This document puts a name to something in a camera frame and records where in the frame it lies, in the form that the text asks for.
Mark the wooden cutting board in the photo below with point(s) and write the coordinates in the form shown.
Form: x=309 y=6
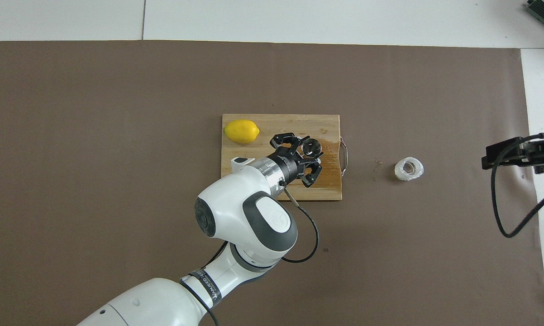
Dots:
x=299 y=124

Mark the steel double jigger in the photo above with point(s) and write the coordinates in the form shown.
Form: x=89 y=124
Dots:
x=312 y=148

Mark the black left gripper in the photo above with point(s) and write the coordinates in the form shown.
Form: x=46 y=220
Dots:
x=290 y=166

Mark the clear plastic cup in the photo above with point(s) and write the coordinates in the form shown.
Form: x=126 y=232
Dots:
x=401 y=171

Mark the brown table mat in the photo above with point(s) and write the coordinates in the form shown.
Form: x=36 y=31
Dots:
x=118 y=181

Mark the yellow lemon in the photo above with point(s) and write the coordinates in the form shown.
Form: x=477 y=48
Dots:
x=241 y=131

